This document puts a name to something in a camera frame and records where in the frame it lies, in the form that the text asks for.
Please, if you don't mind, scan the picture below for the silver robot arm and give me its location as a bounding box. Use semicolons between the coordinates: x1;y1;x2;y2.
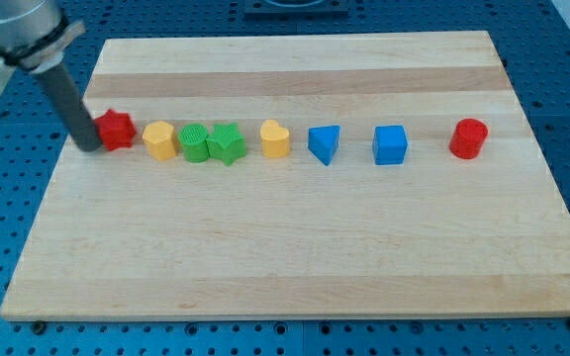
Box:
0;0;86;73

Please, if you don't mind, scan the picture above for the yellow heart block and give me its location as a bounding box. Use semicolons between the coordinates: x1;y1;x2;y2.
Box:
259;120;291;158

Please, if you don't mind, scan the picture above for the blue triangle block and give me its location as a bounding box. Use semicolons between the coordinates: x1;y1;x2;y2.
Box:
308;126;340;166

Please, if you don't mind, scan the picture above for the green star block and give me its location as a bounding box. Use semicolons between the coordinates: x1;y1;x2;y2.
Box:
206;123;246;166

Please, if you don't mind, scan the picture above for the green cylinder block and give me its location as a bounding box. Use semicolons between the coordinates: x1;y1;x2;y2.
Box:
179;124;210;163

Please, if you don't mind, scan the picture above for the blue cube block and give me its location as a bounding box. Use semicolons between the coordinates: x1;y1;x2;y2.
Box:
372;126;408;165

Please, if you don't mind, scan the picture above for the yellow hexagon block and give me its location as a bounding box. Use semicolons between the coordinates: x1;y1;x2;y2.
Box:
142;121;179;161

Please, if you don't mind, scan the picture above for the wooden board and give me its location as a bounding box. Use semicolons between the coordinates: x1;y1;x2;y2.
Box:
0;31;570;321

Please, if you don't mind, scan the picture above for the red star block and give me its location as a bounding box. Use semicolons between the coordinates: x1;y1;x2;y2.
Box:
94;109;137;151

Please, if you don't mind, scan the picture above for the red cylinder block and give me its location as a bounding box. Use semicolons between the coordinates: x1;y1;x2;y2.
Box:
448;118;489;159

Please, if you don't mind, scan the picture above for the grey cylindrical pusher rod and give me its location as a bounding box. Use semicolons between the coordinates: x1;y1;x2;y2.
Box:
35;63;103;152

